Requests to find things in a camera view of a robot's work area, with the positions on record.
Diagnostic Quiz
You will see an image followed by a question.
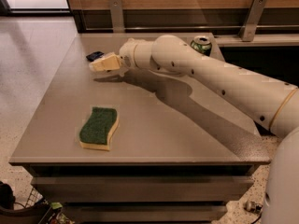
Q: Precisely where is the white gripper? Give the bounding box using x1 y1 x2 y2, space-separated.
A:
89 38 155 72

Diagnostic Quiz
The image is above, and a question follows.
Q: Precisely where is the blue rxbar snack bar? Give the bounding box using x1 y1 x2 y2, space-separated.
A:
86 51 104 62

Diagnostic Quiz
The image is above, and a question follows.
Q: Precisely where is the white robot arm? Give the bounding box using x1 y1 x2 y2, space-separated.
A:
90 35 299 224

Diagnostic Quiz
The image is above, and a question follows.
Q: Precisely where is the green and yellow sponge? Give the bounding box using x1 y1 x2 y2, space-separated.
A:
79 107 119 151

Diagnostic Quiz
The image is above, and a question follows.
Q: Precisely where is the green soda can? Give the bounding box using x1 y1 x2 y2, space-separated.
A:
191 35 212 56

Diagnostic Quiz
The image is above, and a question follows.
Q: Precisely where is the upper grey drawer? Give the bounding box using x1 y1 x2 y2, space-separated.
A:
32 176 253 203

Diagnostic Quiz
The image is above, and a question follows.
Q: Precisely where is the grey drawer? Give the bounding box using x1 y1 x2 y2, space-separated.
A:
63 205 227 223
32 176 253 203

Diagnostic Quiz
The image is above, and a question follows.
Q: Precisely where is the grey side ledge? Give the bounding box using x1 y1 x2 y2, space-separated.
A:
215 34 299 47

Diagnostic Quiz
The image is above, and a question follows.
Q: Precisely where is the lower grey drawer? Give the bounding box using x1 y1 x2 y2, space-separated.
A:
63 205 227 223

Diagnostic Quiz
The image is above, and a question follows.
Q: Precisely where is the dark bin with clutter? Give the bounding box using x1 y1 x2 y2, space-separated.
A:
0 182 76 224

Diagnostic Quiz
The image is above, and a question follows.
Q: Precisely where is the black white striped cylinder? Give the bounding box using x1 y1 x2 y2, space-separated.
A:
244 201 263 214

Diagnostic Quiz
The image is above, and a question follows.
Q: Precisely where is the left metal bracket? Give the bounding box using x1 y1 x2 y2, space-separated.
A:
108 0 125 33

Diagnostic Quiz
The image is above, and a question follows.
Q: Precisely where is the metal bracket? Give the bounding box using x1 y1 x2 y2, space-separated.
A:
239 0 267 42
108 0 125 33

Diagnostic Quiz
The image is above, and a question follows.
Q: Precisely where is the right metal bracket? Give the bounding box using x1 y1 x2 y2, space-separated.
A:
239 0 267 42

